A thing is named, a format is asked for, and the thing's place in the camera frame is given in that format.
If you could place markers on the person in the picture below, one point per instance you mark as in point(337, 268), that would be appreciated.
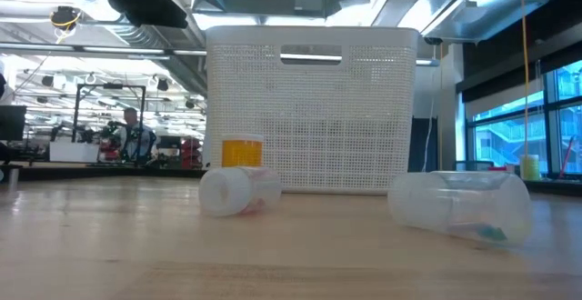
point(132, 117)

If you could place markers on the black monitor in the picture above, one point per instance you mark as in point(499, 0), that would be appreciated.
point(11, 122)

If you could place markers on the yellow-green spool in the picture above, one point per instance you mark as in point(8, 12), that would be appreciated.
point(529, 168)

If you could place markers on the clear vial pink contents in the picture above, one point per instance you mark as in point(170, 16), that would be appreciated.
point(227, 191)

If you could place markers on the white perforated plastic basket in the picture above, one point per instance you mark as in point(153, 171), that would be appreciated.
point(318, 122)

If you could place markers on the black panel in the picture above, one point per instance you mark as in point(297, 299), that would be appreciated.
point(423, 145)

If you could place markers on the clear vial green contents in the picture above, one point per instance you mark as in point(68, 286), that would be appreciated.
point(454, 204)

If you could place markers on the long ceiling light bar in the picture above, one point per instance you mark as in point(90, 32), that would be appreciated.
point(113, 50)

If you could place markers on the black background rig frame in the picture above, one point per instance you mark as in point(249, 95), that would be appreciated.
point(109, 86)

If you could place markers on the orange pill bottle white cap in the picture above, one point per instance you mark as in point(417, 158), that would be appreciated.
point(241, 154)

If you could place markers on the white box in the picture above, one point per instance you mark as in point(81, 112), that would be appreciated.
point(73, 152)

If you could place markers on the red tool chest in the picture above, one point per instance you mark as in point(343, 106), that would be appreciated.
point(191, 152)

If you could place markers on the black aluminium table frame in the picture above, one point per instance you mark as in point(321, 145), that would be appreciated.
point(91, 172)

